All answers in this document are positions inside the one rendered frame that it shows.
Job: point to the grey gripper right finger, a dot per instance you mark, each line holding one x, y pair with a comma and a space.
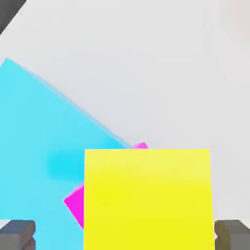
233, 235

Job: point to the large cyan box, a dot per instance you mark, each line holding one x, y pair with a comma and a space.
39, 136

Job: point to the small magenta cube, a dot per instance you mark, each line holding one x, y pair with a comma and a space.
76, 205

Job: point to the small yellow cube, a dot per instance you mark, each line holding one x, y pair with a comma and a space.
148, 199

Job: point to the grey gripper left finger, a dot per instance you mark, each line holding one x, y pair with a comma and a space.
16, 234

